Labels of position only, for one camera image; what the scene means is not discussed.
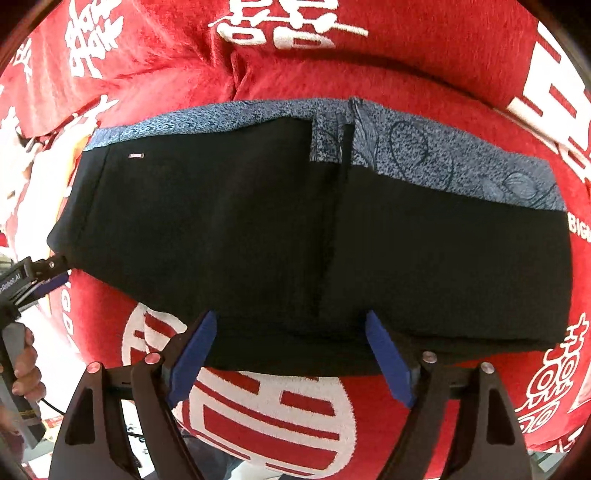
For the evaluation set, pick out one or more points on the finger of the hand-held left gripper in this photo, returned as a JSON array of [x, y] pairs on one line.
[[51, 264], [48, 284]]

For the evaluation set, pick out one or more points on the person's left hand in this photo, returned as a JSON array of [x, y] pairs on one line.
[[30, 378]]

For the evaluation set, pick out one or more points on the black pants with blue trim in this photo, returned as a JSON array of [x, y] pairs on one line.
[[277, 230]]

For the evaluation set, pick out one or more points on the person's left leg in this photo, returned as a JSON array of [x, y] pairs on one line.
[[207, 457]]

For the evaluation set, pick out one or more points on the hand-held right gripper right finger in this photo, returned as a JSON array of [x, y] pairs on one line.
[[388, 364]]

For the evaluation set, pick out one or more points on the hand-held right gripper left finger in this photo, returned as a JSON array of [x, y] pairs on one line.
[[194, 360]]

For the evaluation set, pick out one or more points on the red printed blanket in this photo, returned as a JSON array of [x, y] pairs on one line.
[[277, 415]]

